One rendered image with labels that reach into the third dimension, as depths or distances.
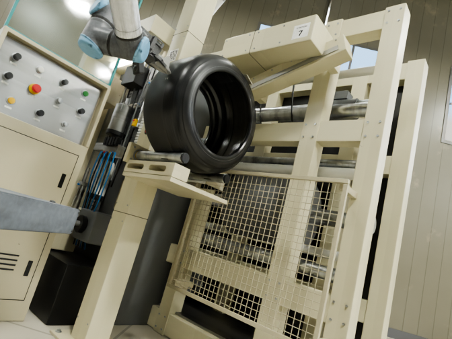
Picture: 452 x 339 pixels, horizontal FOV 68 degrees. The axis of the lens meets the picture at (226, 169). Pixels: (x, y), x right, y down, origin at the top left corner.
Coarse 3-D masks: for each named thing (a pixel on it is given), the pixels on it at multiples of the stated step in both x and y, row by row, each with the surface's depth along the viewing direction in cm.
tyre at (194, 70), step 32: (192, 64) 141; (224, 64) 152; (160, 96) 141; (192, 96) 138; (224, 96) 184; (160, 128) 143; (192, 128) 139; (224, 128) 188; (192, 160) 145; (224, 160) 155
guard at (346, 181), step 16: (272, 176) 165; (288, 176) 159; (304, 176) 154; (272, 192) 163; (320, 192) 147; (192, 208) 195; (224, 208) 179; (256, 208) 166; (240, 224) 168; (320, 224) 142; (336, 224) 137; (192, 240) 186; (256, 240) 159; (288, 240) 149; (304, 240) 144; (320, 240) 140; (336, 240) 135; (176, 256) 188; (224, 256) 168; (176, 288) 180; (256, 288) 151; (208, 304) 164; (224, 304) 159; (240, 304) 154; (304, 304) 135; (320, 304) 130; (240, 320) 150; (320, 320) 128
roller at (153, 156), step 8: (144, 152) 156; (152, 152) 152; (160, 152) 149; (168, 152) 145; (144, 160) 157; (152, 160) 152; (160, 160) 148; (168, 160) 143; (176, 160) 140; (184, 160) 138
